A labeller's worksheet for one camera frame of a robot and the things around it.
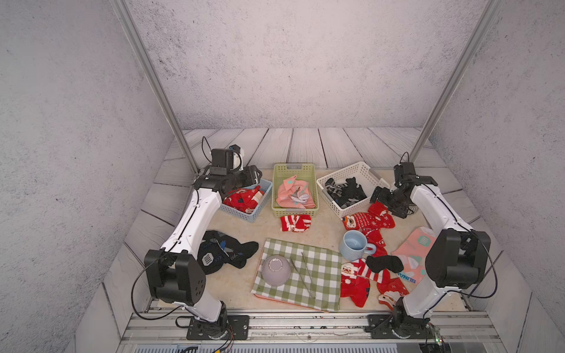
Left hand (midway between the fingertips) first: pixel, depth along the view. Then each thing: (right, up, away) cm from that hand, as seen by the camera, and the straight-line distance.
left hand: (259, 173), depth 82 cm
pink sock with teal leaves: (+13, -8, +22) cm, 27 cm away
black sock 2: (+45, -35, +4) cm, 57 cm away
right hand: (+48, -12, +6) cm, 50 cm away
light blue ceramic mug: (+37, -29, +9) cm, 48 cm away
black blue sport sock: (+34, -8, +23) cm, 41 cm away
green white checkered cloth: (+21, -39, +2) cm, 44 cm away
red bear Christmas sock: (-10, -11, +19) cm, 24 cm away
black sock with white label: (-20, -32, +5) cm, 38 cm away
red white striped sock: (+14, -21, +14) cm, 29 cm away
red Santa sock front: (+47, -41, -4) cm, 63 cm away
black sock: (+40, -7, +19) cm, 45 cm away
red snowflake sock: (+47, -21, +16) cm, 54 cm away
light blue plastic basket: (0, -4, +23) cm, 24 cm away
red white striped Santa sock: (+34, -39, 0) cm, 52 cm away
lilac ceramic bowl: (+6, -35, -3) cm, 35 cm away
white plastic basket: (+50, 0, +32) cm, 60 cm away
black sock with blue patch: (-12, -30, +6) cm, 33 cm away
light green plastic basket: (+19, +3, +32) cm, 38 cm away
